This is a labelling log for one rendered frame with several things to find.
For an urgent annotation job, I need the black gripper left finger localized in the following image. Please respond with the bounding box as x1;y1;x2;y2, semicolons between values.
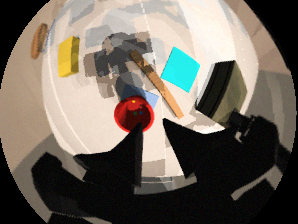
73;123;144;188

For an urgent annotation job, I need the dark red cup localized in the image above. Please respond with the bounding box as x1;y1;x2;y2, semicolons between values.
114;95;154;132

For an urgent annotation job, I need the yellow box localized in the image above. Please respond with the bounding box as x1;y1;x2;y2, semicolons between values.
57;35;80;77

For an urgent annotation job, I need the long wooden bar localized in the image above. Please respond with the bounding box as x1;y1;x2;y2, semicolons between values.
129;49;184;120

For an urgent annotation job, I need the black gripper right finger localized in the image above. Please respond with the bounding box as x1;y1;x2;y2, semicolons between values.
162;119;239;179

